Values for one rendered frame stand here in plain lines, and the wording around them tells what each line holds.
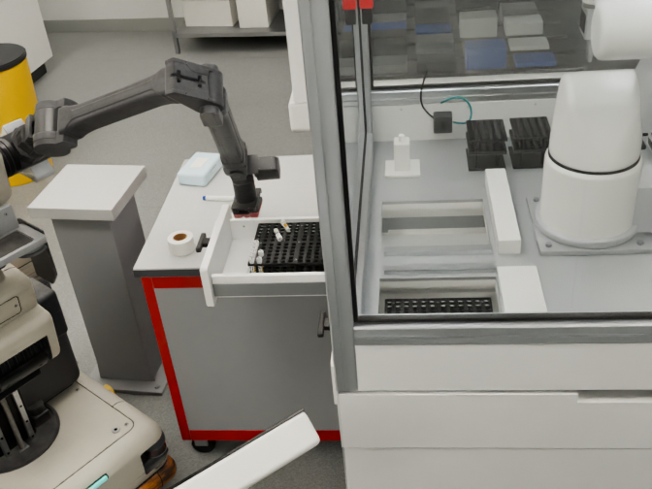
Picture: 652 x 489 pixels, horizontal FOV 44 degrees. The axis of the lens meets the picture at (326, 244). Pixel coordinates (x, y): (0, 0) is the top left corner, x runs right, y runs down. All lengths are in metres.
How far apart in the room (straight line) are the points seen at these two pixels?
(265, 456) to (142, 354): 1.87
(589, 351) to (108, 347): 1.90
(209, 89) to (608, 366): 0.90
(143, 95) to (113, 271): 1.13
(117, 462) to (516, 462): 1.21
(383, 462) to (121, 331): 1.46
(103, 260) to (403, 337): 1.49
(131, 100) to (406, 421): 0.82
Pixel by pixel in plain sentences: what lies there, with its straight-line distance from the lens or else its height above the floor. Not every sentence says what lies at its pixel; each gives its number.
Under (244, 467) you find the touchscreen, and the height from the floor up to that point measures 1.18.
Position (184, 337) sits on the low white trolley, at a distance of 2.31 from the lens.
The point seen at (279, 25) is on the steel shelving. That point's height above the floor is 0.15.
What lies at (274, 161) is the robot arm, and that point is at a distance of 2.02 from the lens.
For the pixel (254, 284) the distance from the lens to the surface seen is 1.84.
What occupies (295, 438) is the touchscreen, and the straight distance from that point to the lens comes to 1.05.
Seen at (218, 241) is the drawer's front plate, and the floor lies 0.92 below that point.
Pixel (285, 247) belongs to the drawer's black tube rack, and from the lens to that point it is 1.91.
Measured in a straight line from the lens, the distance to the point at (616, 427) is 1.54.
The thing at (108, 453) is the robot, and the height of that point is 0.28.
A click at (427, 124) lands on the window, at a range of 1.16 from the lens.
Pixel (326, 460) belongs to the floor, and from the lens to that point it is 2.60.
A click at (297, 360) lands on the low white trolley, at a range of 2.30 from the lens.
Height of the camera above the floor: 1.95
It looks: 34 degrees down
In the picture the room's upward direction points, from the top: 5 degrees counter-clockwise
